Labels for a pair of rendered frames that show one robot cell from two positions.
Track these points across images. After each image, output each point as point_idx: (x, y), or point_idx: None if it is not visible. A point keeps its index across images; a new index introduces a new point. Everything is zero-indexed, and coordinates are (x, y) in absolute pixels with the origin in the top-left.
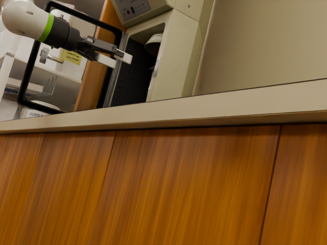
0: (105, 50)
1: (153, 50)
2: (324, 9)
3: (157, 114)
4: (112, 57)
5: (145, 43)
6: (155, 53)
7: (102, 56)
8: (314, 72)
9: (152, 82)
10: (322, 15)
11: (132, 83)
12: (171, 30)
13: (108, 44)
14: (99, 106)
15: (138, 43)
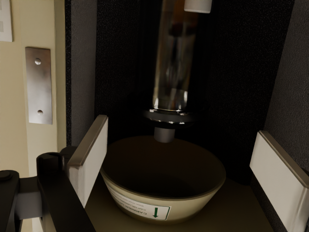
0: (8, 212)
1: (215, 182)
2: (9, 160)
3: None
4: (59, 155)
5: (255, 214)
6: (218, 172)
7: (282, 208)
8: (2, 79)
9: (39, 26)
10: (10, 154)
11: (298, 94)
12: None
13: None
14: None
15: (271, 219)
